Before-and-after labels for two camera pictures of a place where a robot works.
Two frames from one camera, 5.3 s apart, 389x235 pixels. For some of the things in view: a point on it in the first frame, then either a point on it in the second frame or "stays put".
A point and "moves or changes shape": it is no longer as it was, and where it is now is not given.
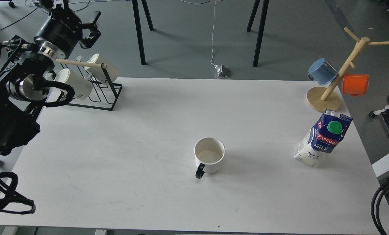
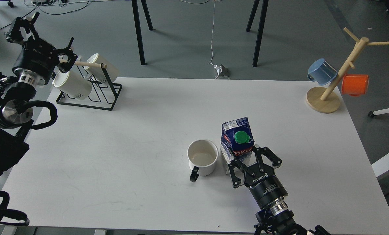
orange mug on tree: (355, 84) stays put
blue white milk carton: (322, 140) → (236, 141)
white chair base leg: (373, 114) stays put
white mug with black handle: (209, 153) moves or changes shape
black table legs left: (135, 4) stays put
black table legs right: (260, 37) stays put
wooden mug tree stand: (321, 99) stays put
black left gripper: (63, 31) → (37, 55)
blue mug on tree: (320, 70) stays put
